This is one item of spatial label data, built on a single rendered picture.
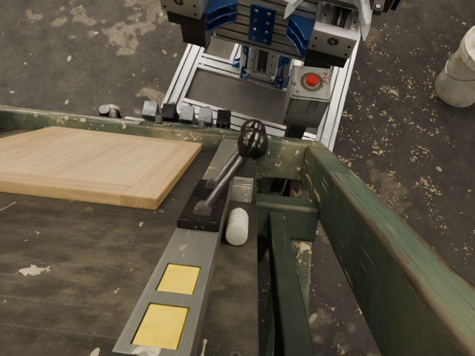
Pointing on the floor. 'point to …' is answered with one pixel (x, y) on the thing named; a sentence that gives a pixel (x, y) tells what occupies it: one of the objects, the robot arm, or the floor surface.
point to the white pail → (459, 75)
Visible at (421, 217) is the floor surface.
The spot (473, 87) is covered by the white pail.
